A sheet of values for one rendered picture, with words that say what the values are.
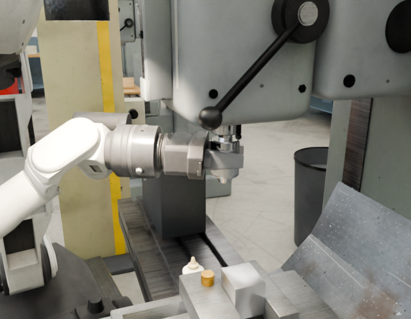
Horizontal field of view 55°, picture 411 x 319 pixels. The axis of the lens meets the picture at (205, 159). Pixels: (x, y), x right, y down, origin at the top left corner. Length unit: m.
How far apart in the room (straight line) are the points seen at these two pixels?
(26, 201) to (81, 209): 1.85
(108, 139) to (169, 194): 0.36
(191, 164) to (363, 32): 0.30
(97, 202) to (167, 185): 1.57
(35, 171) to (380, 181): 0.67
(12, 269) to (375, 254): 1.02
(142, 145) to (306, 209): 2.10
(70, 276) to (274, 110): 1.20
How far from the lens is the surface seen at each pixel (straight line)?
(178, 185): 0.98
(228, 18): 0.51
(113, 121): 0.69
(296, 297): 0.75
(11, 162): 1.16
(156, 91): 0.57
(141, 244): 1.02
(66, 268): 1.64
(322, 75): 0.58
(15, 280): 1.41
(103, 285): 1.81
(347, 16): 0.57
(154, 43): 0.56
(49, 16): 0.50
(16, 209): 0.68
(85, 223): 2.56
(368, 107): 0.91
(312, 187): 2.55
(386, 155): 0.89
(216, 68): 0.51
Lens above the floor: 1.44
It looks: 19 degrees down
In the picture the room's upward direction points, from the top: straight up
